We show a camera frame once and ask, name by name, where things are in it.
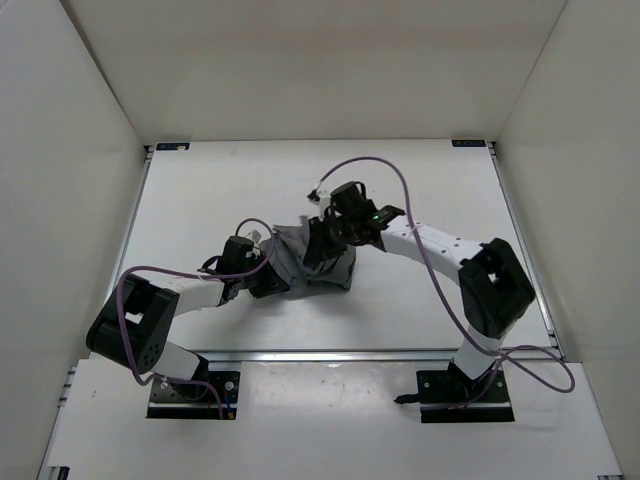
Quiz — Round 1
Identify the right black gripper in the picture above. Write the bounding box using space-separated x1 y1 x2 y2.
305 214 359 266

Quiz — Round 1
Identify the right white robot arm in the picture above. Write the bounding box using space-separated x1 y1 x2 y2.
304 181 535 401

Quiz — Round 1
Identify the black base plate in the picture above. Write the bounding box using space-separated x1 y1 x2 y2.
146 370 241 421
394 370 515 424

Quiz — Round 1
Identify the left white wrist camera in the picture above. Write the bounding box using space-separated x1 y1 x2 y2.
245 230 264 250

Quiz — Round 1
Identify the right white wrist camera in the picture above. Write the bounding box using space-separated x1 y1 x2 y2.
307 188 331 219

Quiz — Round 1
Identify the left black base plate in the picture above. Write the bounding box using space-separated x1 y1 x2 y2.
146 370 241 421

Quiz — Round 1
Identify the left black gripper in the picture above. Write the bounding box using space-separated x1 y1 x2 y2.
238 250 288 298

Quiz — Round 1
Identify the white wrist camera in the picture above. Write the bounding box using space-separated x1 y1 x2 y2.
245 230 264 250
307 188 331 219

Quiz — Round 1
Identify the aluminium front rail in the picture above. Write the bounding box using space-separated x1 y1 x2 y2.
196 349 455 363

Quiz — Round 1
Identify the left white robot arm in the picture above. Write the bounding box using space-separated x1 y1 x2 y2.
86 235 289 398

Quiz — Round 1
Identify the right blue corner label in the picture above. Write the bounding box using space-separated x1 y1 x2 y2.
451 139 487 148

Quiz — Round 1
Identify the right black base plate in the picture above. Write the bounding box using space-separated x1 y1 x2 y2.
394 370 515 424

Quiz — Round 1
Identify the grey pleated skirt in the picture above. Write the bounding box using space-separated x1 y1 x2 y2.
262 216 357 296

